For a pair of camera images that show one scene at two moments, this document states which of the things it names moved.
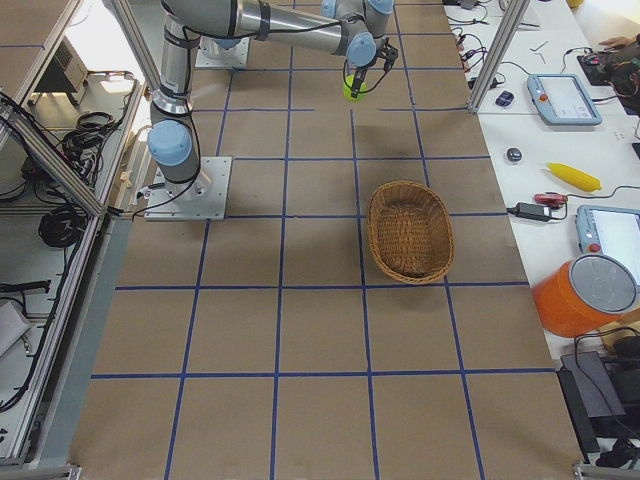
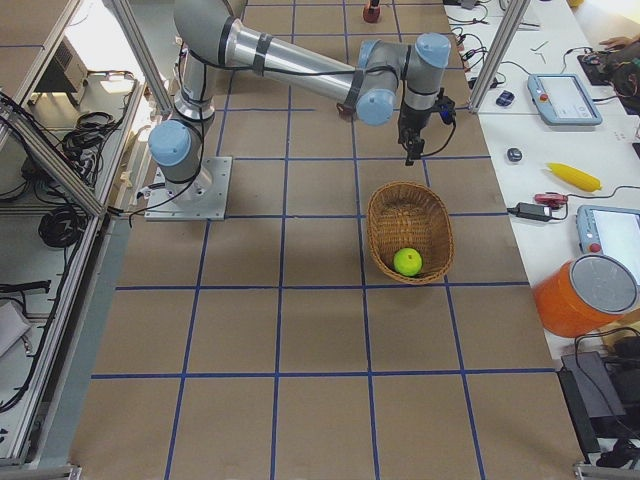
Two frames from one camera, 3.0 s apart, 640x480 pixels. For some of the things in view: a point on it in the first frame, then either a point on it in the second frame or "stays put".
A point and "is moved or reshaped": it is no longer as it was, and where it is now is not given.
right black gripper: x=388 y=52 → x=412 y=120
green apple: x=347 y=91 is moved or reshaped
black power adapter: x=530 y=211 stays put
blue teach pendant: x=562 y=100 stays put
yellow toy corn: x=575 y=177 stays put
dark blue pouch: x=505 y=98 stays put
